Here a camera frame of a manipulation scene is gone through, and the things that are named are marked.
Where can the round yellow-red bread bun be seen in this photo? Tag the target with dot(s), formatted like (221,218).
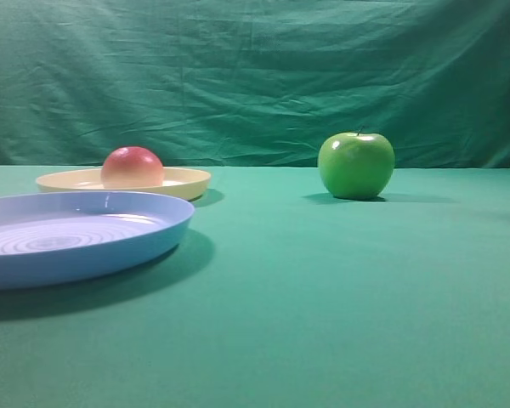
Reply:
(132,167)

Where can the yellow plastic plate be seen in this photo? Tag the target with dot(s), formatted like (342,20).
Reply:
(181,182)

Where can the blue plastic plate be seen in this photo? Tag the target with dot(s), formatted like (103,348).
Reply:
(55,238)

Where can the green tablecloth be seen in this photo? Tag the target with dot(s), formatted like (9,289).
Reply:
(283,296)

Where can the green apple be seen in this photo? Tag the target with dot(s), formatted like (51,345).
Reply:
(356,165)

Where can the green backdrop cloth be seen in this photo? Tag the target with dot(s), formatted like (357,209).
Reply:
(254,83)

